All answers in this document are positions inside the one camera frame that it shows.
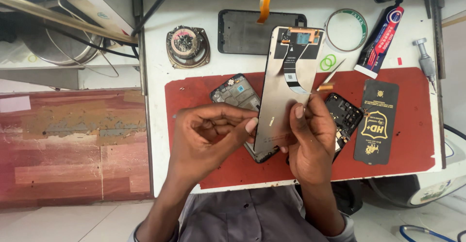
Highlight silver precision screwdriver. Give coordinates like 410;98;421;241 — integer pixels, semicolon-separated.
412;38;438;93

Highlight wooden stick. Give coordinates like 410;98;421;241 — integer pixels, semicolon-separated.
0;0;139;45

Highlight red work mat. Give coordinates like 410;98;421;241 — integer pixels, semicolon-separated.
164;67;437;190

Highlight grey phone middle frame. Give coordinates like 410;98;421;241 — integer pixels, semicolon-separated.
210;73;281;164

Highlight dark metal bar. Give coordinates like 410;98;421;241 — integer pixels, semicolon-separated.
422;0;447;80

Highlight black empty phone frame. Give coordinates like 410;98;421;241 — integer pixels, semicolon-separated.
218;9;308;56

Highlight black phone body with board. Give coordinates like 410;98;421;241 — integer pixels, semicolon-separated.
286;93;365;165

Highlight clear tape roll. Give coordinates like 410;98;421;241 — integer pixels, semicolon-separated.
324;8;368;53

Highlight white round appliance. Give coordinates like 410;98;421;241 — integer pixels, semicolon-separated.
367;125;466;209

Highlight black cable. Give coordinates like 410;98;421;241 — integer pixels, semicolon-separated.
130;0;181;37

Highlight worn red wooden board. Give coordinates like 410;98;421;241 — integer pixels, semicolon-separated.
0;88;154;209

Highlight metal tweezers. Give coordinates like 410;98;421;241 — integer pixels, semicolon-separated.
316;58;347;92

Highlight person's left hand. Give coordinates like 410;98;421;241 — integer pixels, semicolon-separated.
169;104;260;185

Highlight black screen protector packet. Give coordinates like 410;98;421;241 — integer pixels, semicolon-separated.
353;79;400;166

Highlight grey shirt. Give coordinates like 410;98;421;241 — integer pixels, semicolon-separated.
127;185;358;242

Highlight orange flex ribbon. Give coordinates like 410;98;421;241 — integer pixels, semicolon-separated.
256;0;274;25

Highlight phone display panel with flex cable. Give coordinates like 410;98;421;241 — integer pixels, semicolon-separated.
254;26;326;154

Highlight person's right hand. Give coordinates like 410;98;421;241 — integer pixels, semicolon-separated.
280;93;338;186

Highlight blue cable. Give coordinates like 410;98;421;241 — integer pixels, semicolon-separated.
399;225;458;242

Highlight steel bowl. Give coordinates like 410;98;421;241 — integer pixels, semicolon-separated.
20;0;105;67

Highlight white carton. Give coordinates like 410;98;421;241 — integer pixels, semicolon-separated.
65;0;136;36

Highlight round loudspeaker with metal bits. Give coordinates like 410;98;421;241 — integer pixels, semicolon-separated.
166;25;211;70

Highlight black and red glue tube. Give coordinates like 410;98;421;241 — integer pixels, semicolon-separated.
353;4;405;80

